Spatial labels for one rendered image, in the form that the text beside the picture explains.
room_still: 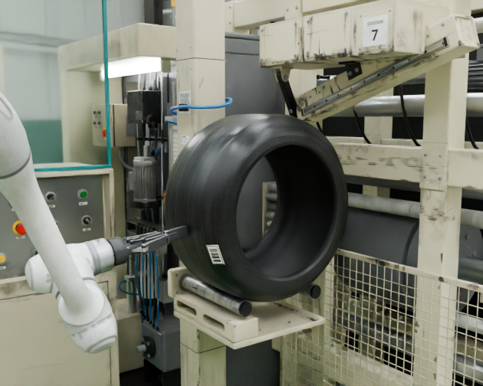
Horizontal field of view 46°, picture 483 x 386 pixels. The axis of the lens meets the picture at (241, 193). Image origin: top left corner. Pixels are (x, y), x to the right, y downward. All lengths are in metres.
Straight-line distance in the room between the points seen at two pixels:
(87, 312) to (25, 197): 0.32
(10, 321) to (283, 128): 1.15
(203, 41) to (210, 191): 0.62
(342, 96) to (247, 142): 0.48
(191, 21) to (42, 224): 1.01
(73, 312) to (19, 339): 0.86
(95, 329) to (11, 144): 0.52
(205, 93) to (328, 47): 0.45
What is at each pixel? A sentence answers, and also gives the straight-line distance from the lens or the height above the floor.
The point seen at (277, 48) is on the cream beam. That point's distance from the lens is 2.02.
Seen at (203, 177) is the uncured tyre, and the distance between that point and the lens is 1.58.
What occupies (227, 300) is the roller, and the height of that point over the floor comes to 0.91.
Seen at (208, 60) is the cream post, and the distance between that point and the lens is 1.99.
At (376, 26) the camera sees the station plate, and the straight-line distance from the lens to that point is 1.71.
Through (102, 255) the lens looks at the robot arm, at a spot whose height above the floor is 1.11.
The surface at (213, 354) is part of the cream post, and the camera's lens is 2.17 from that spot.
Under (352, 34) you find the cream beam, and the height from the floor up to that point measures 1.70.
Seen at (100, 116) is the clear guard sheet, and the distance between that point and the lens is 2.19.
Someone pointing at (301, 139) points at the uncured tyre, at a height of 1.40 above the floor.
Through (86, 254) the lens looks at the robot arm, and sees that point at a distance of 1.48.
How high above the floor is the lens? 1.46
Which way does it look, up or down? 8 degrees down
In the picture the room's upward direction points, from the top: straight up
